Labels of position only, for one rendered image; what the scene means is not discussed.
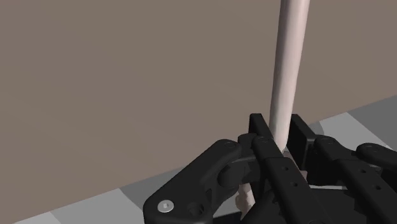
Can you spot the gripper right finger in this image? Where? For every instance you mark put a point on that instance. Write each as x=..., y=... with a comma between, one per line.
x=347, y=161

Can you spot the pale pink long rod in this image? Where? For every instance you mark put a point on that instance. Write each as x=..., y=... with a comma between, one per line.
x=287, y=71

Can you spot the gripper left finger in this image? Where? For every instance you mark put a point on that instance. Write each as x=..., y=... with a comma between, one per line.
x=217, y=173

